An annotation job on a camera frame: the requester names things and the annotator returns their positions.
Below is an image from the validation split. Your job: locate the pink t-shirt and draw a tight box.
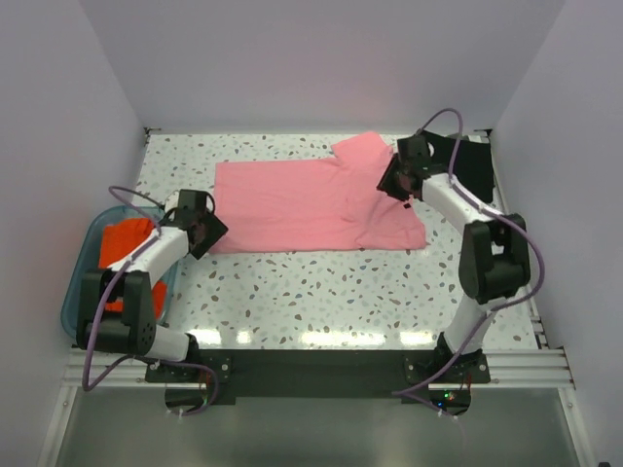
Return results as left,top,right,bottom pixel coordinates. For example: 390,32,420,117
212,132,426,254

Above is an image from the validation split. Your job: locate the orange t-shirt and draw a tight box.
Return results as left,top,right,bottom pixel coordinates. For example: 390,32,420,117
98,218,167,320

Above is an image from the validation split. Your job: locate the teal plastic basket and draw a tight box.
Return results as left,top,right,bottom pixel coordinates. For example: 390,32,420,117
60,205,178,341

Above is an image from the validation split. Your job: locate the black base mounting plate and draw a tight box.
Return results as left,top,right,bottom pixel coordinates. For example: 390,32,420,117
145,347,493,414

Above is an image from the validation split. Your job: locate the purple cable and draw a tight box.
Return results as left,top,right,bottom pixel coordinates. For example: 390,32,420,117
81,185,218,417
391,109,546,408

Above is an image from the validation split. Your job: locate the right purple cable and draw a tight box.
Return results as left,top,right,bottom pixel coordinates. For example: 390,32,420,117
391,109,546,408

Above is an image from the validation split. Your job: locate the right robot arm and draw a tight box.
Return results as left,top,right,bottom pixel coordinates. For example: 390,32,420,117
377,133,531,382

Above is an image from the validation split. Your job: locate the aluminium frame rail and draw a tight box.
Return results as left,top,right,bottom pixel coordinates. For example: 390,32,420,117
62,310,578,390

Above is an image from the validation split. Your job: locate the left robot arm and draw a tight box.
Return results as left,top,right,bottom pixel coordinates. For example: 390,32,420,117
76,189,228,381

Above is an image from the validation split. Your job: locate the folded black t-shirt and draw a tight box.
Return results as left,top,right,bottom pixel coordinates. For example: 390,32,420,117
422,130,495,203

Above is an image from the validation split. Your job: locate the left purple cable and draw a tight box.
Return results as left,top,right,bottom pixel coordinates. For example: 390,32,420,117
81,185,218,417

